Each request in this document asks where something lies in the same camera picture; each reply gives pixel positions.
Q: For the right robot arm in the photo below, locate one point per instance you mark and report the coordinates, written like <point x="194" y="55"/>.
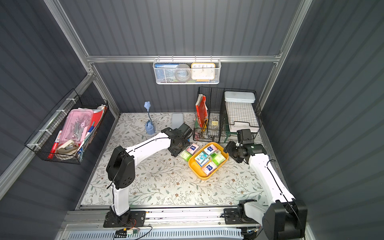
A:
<point x="283" y="217"/>

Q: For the white lidded box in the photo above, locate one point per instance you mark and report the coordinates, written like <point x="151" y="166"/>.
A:
<point x="239" y="97"/>

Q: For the pink plastic case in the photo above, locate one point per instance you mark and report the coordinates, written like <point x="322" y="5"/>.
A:
<point x="76" y="125"/>

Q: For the white tape dispenser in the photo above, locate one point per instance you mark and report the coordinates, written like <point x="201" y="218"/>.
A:
<point x="68" y="148"/>

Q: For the blue flower pen holder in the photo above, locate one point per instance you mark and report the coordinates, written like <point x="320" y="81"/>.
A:
<point x="149" y="126"/>

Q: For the light blue pencil case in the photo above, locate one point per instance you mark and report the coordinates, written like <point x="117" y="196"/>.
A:
<point x="177" y="120"/>

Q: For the red marker pen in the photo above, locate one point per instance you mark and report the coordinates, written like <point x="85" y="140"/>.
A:
<point x="55" y="146"/>

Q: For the grey tape roll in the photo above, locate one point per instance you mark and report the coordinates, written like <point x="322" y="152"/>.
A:
<point x="182" y="73"/>

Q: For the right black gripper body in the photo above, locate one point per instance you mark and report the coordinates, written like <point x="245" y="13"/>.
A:
<point x="232" y="150"/>

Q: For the green tissue pack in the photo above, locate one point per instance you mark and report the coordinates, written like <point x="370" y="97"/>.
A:
<point x="185" y="156"/>
<point x="217" y="158"/>

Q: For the white wire wall basket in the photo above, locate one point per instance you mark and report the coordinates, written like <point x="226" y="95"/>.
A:
<point x="164" y="70"/>

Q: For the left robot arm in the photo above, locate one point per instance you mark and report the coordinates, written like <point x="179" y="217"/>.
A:
<point x="121" y="168"/>

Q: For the teal cartoon tissue pack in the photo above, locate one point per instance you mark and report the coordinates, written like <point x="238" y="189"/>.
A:
<point x="202" y="159"/>

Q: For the black wire desk organizer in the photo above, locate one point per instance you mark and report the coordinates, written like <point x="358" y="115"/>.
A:
<point x="225" y="119"/>

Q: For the pink Tempo pack front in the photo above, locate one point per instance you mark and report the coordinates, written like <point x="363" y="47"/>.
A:
<point x="210" y="149"/>

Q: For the pink Tempo tissue pack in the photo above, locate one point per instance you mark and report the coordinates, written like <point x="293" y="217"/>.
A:
<point x="209" y="168"/>
<point x="192" y="149"/>

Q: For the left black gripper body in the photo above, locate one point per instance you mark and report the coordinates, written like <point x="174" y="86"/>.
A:
<point x="176" y="147"/>

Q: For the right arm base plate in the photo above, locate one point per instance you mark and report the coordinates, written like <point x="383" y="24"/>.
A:
<point x="234" y="217"/>

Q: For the orange alarm clock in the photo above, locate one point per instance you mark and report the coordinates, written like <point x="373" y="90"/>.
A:
<point x="203" y="71"/>

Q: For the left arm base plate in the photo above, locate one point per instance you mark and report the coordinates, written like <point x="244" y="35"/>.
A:
<point x="128" y="219"/>

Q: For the red booklet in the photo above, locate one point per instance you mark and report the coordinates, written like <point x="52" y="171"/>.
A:
<point x="201" y="110"/>

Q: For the black wire side basket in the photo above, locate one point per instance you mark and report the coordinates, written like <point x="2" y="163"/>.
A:
<point x="43" y="139"/>

